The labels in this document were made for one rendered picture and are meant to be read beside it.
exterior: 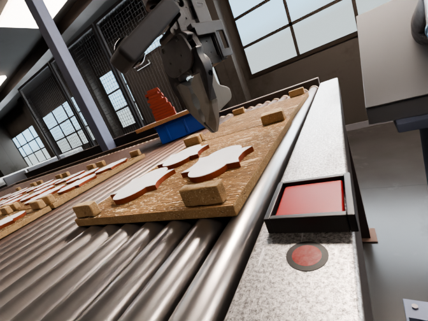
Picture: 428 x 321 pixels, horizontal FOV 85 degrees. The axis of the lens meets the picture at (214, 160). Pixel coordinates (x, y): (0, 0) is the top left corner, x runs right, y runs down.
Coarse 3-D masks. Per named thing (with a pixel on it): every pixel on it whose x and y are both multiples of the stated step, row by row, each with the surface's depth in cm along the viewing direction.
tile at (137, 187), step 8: (160, 168) 54; (144, 176) 52; (152, 176) 49; (160, 176) 46; (168, 176) 48; (128, 184) 51; (136, 184) 48; (144, 184) 45; (152, 184) 43; (120, 192) 46; (128, 192) 44; (136, 192) 42; (144, 192) 43; (120, 200) 42; (128, 200) 42
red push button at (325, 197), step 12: (336, 180) 24; (288, 192) 26; (300, 192) 25; (312, 192) 24; (324, 192) 23; (336, 192) 22; (288, 204) 23; (300, 204) 22; (312, 204) 22; (324, 204) 21; (336, 204) 20
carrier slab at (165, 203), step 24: (288, 120) 57; (216, 144) 62; (240, 144) 52; (264, 144) 45; (240, 168) 37; (264, 168) 37; (168, 192) 39; (240, 192) 28; (96, 216) 41; (120, 216) 37; (144, 216) 34; (168, 216) 32; (192, 216) 30; (216, 216) 28
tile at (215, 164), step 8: (216, 152) 48; (224, 152) 46; (232, 152) 43; (240, 152) 41; (248, 152) 42; (200, 160) 47; (208, 160) 44; (216, 160) 42; (224, 160) 40; (232, 160) 38; (240, 160) 40; (192, 168) 43; (200, 168) 41; (208, 168) 39; (216, 168) 38; (224, 168) 38; (232, 168) 38; (184, 176) 43; (192, 176) 38; (200, 176) 37; (208, 176) 37; (216, 176) 37
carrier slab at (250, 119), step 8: (296, 96) 93; (304, 96) 85; (272, 104) 97; (280, 104) 88; (288, 104) 81; (296, 104) 74; (248, 112) 102; (256, 112) 93; (264, 112) 84; (288, 112) 67; (296, 112) 68; (232, 120) 96; (240, 120) 87; (248, 120) 80; (256, 120) 74; (224, 128) 84; (232, 128) 77; (240, 128) 72; (248, 128) 66; (208, 136) 80; (216, 136) 74
